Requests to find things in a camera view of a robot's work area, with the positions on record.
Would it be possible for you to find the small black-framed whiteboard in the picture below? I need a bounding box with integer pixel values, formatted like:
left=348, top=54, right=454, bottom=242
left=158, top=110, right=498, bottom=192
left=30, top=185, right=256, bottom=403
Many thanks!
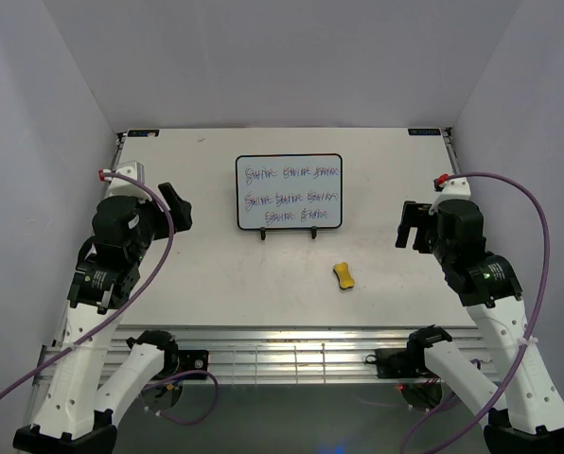
left=235, top=153, right=344, bottom=231

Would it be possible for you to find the yellow bone-shaped eraser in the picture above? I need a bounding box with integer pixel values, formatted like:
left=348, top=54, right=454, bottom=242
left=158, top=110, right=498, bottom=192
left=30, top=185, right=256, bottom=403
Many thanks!
left=333, top=262, right=355, bottom=290

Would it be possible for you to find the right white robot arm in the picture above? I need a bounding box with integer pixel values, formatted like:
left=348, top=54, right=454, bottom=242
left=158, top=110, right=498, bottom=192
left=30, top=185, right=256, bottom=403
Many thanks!
left=396, top=199, right=564, bottom=453

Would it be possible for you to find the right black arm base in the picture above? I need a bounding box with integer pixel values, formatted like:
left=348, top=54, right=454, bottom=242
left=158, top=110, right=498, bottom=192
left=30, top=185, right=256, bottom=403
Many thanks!
left=364, top=349, right=432, bottom=379

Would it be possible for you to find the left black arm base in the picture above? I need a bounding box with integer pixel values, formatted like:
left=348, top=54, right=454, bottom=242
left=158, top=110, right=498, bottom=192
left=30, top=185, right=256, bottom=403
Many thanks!
left=167, top=349, right=210, bottom=376

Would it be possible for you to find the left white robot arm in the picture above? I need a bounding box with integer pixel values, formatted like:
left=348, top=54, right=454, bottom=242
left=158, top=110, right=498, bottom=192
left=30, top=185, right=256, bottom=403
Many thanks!
left=12, top=178, right=192, bottom=453

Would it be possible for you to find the right blue table label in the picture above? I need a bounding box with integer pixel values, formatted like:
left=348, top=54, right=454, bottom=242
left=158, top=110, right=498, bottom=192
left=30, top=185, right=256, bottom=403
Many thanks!
left=407, top=128, right=442, bottom=136

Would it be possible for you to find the blue table label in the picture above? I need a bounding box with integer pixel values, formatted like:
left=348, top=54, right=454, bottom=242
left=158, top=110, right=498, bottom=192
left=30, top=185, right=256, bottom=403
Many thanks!
left=407, top=128, right=442, bottom=136
left=127, top=130, right=160, bottom=138

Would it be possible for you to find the left blue table label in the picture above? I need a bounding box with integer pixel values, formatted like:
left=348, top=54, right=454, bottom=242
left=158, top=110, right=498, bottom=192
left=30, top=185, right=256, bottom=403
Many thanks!
left=127, top=130, right=160, bottom=138

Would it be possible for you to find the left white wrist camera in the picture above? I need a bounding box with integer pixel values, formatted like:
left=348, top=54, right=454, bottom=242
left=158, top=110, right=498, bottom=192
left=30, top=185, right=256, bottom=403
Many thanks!
left=98, top=161, right=149, bottom=201

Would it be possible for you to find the wire whiteboard easel stand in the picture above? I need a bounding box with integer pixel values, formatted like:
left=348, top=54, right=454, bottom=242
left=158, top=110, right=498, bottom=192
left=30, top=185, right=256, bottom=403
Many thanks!
left=257, top=226, right=319, bottom=241

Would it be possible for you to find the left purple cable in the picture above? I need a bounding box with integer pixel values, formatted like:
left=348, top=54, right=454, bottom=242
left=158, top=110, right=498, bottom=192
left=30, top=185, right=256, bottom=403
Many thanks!
left=0, top=172, right=221, bottom=431

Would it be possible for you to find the purple cable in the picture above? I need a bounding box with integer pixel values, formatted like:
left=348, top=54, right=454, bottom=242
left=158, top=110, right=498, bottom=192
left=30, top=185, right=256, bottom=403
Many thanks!
left=398, top=171, right=551, bottom=454
left=0, top=172, right=221, bottom=431

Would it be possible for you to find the aluminium extrusion rail frame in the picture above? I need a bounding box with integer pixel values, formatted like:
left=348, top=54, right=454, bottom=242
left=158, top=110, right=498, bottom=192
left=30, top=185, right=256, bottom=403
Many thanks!
left=35, top=325, right=501, bottom=387

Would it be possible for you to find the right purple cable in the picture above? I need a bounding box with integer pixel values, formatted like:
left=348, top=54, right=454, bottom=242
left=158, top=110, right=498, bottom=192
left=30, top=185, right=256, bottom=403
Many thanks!
left=398, top=171, right=551, bottom=454

